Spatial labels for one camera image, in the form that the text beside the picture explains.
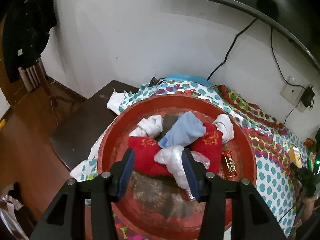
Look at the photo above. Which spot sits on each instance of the light blue sock back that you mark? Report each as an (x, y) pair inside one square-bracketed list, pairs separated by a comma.
[(186, 130)]

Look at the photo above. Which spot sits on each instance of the red sock with gold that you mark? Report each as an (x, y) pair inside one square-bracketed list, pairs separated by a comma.
[(210, 145)]

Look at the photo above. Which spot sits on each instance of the clear plastic bag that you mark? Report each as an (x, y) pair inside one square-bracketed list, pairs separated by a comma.
[(171, 157)]

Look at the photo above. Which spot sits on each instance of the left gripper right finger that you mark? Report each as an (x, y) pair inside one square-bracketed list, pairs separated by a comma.
[(194, 172)]

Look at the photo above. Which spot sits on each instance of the white sock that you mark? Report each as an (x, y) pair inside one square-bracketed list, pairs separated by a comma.
[(225, 126), (151, 127)]

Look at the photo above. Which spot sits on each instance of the dark side table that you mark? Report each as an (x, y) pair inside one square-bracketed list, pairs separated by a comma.
[(74, 137)]

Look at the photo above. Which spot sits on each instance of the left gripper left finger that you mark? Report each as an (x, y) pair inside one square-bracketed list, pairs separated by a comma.
[(121, 173)]

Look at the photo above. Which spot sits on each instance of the red candy wrapper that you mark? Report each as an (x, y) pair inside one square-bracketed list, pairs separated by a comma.
[(229, 166)]

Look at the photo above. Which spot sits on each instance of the red round tray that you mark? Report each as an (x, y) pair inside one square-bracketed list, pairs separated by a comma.
[(158, 203)]

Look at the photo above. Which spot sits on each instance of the black power adapter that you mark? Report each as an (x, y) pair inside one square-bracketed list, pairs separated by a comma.
[(307, 97)]

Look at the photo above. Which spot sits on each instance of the white sock back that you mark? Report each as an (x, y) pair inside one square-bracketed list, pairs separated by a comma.
[(225, 126)]

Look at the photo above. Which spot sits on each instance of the dark hanging clothes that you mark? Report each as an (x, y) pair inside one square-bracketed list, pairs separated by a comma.
[(27, 24)]

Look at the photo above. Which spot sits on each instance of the polka dot tablecloth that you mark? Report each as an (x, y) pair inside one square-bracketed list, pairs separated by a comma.
[(269, 140)]

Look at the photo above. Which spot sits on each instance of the white wall socket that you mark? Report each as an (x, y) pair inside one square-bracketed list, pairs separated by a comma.
[(293, 94)]

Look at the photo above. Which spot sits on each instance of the yellow medicine box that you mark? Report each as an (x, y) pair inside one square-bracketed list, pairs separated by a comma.
[(295, 157)]

